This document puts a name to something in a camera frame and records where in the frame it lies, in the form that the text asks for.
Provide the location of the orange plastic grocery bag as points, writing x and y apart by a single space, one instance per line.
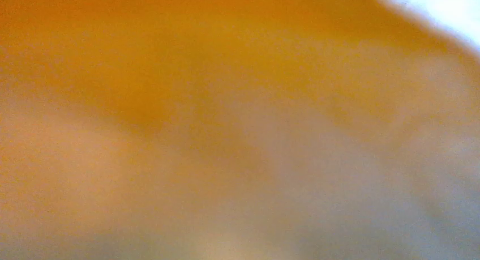
236 129

